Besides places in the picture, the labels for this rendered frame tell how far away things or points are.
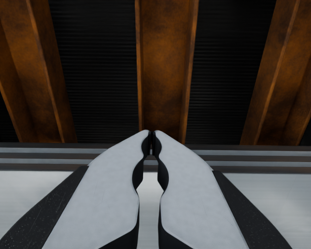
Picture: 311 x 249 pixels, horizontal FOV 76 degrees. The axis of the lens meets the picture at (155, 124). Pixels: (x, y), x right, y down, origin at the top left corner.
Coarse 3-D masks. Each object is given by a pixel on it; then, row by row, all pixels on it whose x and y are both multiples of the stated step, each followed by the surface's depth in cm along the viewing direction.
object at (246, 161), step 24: (0, 144) 24; (24, 144) 24; (48, 144) 24; (72, 144) 24; (96, 144) 24; (0, 168) 22; (24, 168) 22; (48, 168) 22; (72, 168) 22; (144, 168) 22; (216, 168) 22; (240, 168) 22; (264, 168) 22; (288, 168) 23
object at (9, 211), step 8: (0, 176) 22; (0, 184) 23; (8, 184) 23; (0, 192) 23; (8, 192) 23; (0, 200) 24; (8, 200) 24; (16, 200) 24; (0, 208) 25; (8, 208) 25; (16, 208) 25; (0, 216) 25; (8, 216) 25; (16, 216) 25; (0, 224) 26; (8, 224) 26; (0, 232) 27
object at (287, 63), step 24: (288, 0) 26; (288, 24) 26; (264, 48) 32; (288, 48) 31; (264, 72) 32; (288, 72) 33; (264, 96) 32; (288, 96) 35; (264, 120) 38; (288, 120) 37; (240, 144) 40; (264, 144) 40; (288, 144) 37
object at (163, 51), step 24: (144, 0) 28; (168, 0) 28; (192, 0) 26; (144, 24) 30; (168, 24) 30; (192, 24) 26; (144, 48) 32; (168, 48) 31; (192, 48) 27; (144, 72) 33; (168, 72) 33; (144, 96) 35; (168, 96) 35; (144, 120) 38; (168, 120) 38
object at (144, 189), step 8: (144, 176) 22; (144, 184) 23; (144, 192) 23; (144, 200) 24; (144, 208) 25; (144, 216) 25; (144, 224) 26; (144, 232) 27; (144, 240) 28; (144, 248) 29
